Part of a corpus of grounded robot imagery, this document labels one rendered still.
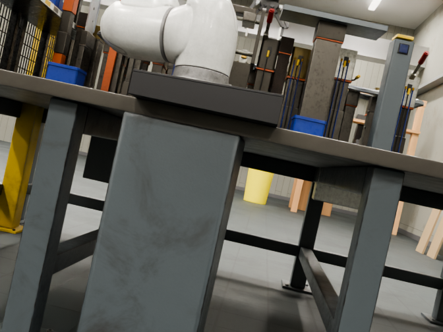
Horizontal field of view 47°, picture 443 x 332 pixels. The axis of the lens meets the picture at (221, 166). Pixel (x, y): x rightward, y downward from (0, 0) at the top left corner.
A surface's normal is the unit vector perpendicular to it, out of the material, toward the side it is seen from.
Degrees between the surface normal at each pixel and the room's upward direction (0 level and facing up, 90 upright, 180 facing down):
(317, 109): 90
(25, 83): 90
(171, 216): 90
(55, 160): 90
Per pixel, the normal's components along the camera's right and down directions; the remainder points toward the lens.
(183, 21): -0.30, -0.18
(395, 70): -0.02, 0.01
